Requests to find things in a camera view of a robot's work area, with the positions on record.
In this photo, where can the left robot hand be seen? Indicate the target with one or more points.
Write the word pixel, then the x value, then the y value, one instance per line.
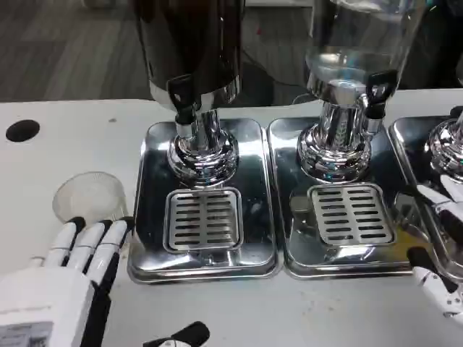
pixel 43 296

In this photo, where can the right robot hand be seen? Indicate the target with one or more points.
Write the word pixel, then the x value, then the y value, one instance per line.
pixel 452 224

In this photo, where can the clear ribbed glass cup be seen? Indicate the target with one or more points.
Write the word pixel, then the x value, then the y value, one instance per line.
pixel 90 195

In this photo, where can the chrome dispenser stand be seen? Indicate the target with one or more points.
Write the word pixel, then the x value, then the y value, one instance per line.
pixel 446 144

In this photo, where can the steel drip tray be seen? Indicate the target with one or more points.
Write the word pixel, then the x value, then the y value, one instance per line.
pixel 408 144
pixel 289 231
pixel 148 217

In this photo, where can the slotted steel drip grid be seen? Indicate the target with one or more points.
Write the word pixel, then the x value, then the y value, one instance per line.
pixel 352 213
pixel 202 220

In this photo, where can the black dispenser tap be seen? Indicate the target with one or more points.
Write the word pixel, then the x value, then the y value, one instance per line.
pixel 380 94
pixel 181 97

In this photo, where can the clear drink dispenser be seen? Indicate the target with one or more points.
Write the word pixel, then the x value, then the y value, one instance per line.
pixel 358 39

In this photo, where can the dark drink dispenser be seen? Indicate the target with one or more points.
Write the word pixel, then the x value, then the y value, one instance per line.
pixel 188 43

